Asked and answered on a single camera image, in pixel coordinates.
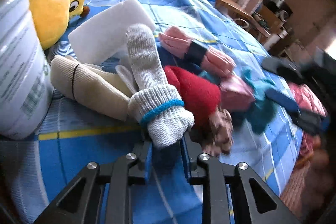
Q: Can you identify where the red knit hat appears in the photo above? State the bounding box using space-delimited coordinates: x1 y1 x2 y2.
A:
163 65 221 131

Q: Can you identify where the pink towel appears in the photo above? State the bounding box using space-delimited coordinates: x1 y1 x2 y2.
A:
158 26 236 78

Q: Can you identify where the white protein powder can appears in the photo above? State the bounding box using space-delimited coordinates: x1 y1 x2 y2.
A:
0 0 54 140

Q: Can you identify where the wooden desk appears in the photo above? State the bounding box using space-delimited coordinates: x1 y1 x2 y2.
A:
215 0 271 38

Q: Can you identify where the yellow giraffe plush toy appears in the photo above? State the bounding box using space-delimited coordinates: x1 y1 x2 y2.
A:
29 0 90 50

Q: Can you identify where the beige cloth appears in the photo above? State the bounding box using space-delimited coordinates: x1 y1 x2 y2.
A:
50 55 131 121

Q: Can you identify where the brown satin scrunchie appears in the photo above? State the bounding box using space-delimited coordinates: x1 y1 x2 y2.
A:
202 108 234 157

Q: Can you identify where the person's right hand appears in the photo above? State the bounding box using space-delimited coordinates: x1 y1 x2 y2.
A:
295 131 333 188

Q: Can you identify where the blue plaid bedspread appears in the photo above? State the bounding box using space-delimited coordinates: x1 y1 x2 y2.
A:
1 0 302 223

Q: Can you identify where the white foam sheet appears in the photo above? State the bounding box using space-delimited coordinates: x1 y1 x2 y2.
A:
68 0 155 65

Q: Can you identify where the teal plush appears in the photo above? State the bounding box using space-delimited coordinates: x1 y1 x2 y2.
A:
199 67 277 135

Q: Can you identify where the white knit gloves bundle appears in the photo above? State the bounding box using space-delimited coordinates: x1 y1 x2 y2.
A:
116 24 194 148

